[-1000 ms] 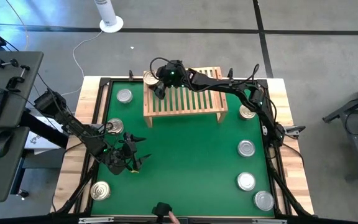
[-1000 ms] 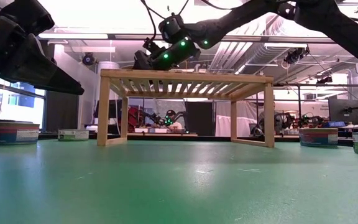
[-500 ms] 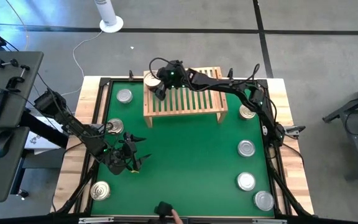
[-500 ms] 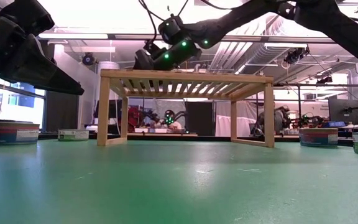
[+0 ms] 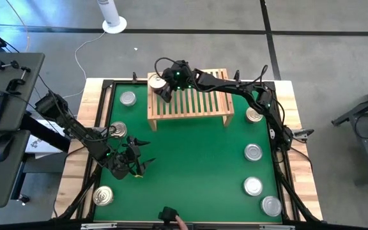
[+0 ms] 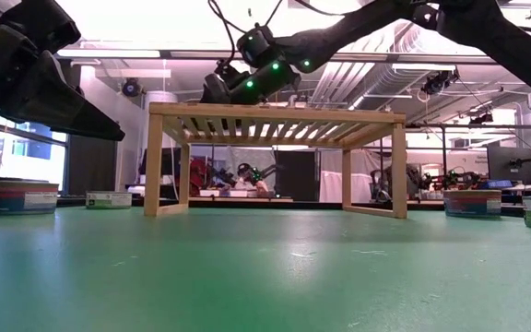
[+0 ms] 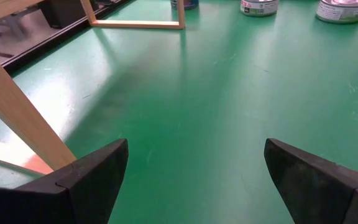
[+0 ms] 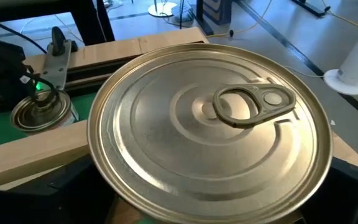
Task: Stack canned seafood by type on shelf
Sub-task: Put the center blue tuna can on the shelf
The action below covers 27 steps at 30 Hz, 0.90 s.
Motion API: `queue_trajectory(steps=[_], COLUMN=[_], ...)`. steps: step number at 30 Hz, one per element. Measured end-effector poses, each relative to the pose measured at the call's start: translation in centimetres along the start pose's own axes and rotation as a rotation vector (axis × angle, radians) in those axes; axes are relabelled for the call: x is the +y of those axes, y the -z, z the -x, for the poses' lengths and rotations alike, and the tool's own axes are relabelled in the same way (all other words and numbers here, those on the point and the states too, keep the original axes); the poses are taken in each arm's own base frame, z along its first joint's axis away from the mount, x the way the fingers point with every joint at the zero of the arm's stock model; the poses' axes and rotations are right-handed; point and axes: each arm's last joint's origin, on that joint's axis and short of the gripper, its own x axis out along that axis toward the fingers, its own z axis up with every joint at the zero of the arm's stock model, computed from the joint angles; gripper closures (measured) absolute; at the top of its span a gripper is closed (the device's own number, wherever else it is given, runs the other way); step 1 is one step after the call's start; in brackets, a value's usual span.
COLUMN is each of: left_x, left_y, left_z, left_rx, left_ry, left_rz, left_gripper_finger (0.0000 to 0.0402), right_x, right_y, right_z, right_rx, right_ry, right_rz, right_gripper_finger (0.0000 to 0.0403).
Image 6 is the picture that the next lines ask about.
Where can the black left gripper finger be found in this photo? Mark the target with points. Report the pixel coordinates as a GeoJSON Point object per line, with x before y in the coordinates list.
{"type": "Point", "coordinates": [62, 106]}

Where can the gold-lid red-blue label can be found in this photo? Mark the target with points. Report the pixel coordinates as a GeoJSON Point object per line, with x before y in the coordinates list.
{"type": "Point", "coordinates": [16, 198]}
{"type": "Point", "coordinates": [472, 205]}

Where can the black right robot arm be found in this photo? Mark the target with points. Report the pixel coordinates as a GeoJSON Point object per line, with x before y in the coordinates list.
{"type": "Point", "coordinates": [500, 37]}

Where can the small background robot arm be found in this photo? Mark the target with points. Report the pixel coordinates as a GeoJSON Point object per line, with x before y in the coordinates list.
{"type": "Point", "coordinates": [270, 171]}

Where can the wooden slatted shelf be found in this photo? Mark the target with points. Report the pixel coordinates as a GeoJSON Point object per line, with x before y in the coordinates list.
{"type": "Point", "coordinates": [270, 113]}

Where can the large window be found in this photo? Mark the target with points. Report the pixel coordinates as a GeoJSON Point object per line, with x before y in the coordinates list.
{"type": "Point", "coordinates": [26, 161]}

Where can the dark grey partition panel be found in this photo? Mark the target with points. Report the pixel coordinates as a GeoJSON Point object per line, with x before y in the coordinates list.
{"type": "Point", "coordinates": [92, 166]}

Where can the long ceiling light bar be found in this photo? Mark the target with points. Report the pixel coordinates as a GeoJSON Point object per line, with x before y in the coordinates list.
{"type": "Point", "coordinates": [109, 53]}

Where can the red background machine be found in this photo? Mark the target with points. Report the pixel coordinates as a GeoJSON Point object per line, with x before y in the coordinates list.
{"type": "Point", "coordinates": [198, 177]}

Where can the person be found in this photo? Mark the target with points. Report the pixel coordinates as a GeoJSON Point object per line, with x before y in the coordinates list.
{"type": "Point", "coordinates": [261, 186]}

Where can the black partition panel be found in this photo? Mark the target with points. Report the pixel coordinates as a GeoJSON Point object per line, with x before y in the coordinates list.
{"type": "Point", "coordinates": [295, 175]}

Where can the white draped cover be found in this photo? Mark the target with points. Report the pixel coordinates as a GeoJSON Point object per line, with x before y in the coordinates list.
{"type": "Point", "coordinates": [332, 184]}

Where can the green table mat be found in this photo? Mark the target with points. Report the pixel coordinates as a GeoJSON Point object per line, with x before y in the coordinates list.
{"type": "Point", "coordinates": [265, 276]}

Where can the black ceiling spotlight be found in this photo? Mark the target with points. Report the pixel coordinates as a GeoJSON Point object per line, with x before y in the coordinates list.
{"type": "Point", "coordinates": [481, 118]}

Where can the black monitor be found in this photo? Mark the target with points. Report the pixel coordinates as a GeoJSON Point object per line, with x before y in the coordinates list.
{"type": "Point", "coordinates": [500, 161]}

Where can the blue tray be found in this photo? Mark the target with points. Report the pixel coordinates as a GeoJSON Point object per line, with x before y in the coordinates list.
{"type": "Point", "coordinates": [496, 184]}

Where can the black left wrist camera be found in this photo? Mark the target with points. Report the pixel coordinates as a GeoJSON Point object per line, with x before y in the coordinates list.
{"type": "Point", "coordinates": [39, 23]}

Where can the black round ceiling camera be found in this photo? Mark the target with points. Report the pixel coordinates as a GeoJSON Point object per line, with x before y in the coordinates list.
{"type": "Point", "coordinates": [132, 87]}

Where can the silver ventilation duct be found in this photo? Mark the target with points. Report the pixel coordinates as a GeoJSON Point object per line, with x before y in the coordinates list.
{"type": "Point", "coordinates": [385, 80]}

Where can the black hanging camera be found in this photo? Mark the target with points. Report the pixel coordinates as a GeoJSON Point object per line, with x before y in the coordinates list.
{"type": "Point", "coordinates": [438, 83]}

